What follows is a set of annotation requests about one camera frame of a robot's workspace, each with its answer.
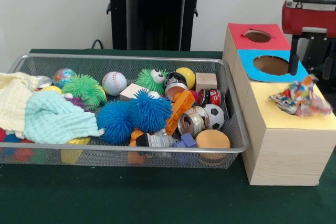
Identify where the peach orange ball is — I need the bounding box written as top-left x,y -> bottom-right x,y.
195,130 -> 232,150

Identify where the mint green cloth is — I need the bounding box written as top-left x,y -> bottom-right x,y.
22,90 -> 104,144

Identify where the multicolour print cloth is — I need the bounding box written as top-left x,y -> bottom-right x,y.
269,75 -> 332,118

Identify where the blue spiky ball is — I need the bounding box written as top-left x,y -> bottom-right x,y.
96,101 -> 134,145
130,90 -> 173,134

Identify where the small wooden cube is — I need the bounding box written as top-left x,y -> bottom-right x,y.
120,83 -> 148,101
195,73 -> 218,92

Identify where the silver drinks can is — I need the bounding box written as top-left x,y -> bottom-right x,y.
177,108 -> 206,138

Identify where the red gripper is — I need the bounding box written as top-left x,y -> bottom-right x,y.
281,1 -> 336,81

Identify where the orange plastic toy brick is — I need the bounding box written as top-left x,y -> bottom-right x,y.
165,90 -> 196,136

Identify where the globe print ball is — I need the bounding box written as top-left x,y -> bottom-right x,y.
53,68 -> 78,89

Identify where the white toy baseball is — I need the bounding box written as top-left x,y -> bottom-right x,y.
102,72 -> 128,97

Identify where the shallow clear mesh bin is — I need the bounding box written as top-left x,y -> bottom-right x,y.
0,52 -> 250,169

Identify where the black white toy soccer ball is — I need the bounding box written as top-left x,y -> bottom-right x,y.
202,104 -> 225,131

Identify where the wooden box with three holes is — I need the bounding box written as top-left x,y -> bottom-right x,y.
223,23 -> 336,187

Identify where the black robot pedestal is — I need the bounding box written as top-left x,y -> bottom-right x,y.
101,0 -> 212,51

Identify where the cream yellow cloth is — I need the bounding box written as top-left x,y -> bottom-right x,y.
0,72 -> 38,131

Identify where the large light green spiky ball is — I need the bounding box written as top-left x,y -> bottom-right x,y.
62,74 -> 107,110

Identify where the yellow ball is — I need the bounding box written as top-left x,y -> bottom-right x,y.
176,67 -> 196,89

